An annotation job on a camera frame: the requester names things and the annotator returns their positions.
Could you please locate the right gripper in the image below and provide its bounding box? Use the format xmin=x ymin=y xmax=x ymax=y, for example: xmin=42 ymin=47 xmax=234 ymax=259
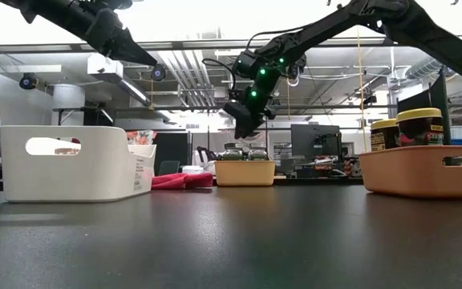
xmin=222 ymin=66 xmax=282 ymax=140

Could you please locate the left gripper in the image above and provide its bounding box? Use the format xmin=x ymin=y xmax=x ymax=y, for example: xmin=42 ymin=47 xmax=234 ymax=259
xmin=88 ymin=7 xmax=159 ymax=67

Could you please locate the green lid spice jar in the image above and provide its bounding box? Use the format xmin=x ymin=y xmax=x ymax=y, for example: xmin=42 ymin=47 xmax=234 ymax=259
xmin=247 ymin=143 xmax=270 ymax=162
xmin=221 ymin=142 xmax=244 ymax=162

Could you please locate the yellow lid spice jar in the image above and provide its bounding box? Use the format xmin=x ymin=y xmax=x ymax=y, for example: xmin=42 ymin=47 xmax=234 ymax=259
xmin=370 ymin=118 xmax=399 ymax=153
xmin=395 ymin=107 xmax=444 ymax=148

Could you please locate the yellow plastic bin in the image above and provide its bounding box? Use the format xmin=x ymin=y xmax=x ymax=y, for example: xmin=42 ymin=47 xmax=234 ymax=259
xmin=214 ymin=160 xmax=278 ymax=188

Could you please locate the red cloth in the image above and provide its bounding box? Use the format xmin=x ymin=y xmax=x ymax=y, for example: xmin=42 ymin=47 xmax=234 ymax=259
xmin=151 ymin=172 xmax=215 ymax=191

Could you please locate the dark chair back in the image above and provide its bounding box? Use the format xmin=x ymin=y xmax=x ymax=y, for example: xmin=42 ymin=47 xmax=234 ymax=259
xmin=158 ymin=160 xmax=181 ymax=177

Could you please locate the floral print bag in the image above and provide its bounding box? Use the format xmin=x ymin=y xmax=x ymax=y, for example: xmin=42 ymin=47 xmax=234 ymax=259
xmin=126 ymin=130 xmax=158 ymax=146

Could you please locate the white plastic bin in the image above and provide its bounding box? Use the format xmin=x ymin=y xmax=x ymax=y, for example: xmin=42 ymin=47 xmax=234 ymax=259
xmin=0 ymin=125 xmax=157 ymax=203

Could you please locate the orange plastic bin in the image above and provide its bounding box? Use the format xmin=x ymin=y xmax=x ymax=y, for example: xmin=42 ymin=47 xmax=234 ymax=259
xmin=358 ymin=144 xmax=462 ymax=200

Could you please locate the black divider panel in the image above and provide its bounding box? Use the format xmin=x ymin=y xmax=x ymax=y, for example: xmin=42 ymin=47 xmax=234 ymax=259
xmin=397 ymin=66 xmax=452 ymax=146

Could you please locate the white ceiling air duct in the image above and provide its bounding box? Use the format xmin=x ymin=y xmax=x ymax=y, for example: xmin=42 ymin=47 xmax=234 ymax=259
xmin=87 ymin=54 xmax=152 ymax=105

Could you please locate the black ceiling camera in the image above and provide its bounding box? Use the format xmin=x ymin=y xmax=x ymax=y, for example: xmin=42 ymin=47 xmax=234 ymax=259
xmin=18 ymin=73 xmax=39 ymax=91
xmin=150 ymin=63 xmax=167 ymax=82

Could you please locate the flexible grey ceiling duct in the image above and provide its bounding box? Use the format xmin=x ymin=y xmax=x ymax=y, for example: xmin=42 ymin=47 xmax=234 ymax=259
xmin=405 ymin=54 xmax=447 ymax=80

